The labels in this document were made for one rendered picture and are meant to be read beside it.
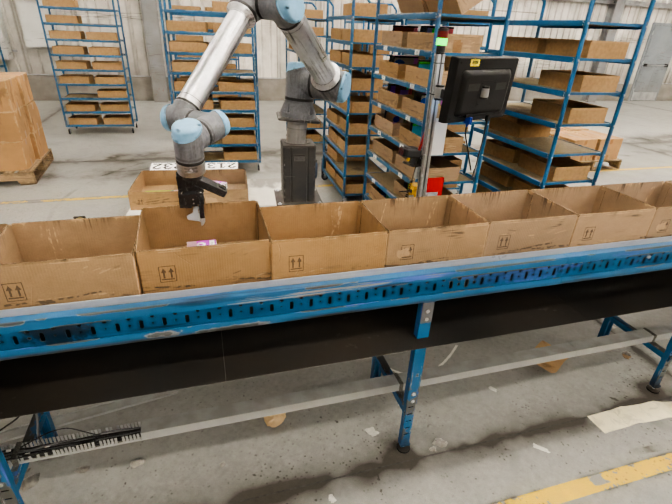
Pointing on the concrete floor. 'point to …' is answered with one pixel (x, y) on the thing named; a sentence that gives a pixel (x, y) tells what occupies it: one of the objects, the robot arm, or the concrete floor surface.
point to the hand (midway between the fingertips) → (203, 221)
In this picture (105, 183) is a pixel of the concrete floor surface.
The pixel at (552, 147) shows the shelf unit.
